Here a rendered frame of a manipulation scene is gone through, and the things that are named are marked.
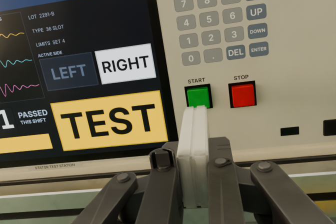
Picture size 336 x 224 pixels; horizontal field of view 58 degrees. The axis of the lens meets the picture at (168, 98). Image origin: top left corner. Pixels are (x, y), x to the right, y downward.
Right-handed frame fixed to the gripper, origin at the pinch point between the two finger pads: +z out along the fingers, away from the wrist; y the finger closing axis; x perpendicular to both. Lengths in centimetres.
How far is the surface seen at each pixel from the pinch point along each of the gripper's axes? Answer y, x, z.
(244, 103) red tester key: 3.9, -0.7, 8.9
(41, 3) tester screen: -12.2, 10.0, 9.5
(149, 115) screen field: -4.6, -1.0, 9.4
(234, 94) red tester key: 3.1, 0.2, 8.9
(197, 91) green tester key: 0.0, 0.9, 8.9
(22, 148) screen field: -18.1, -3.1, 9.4
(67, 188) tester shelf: -13.1, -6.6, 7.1
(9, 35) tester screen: -15.9, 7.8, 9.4
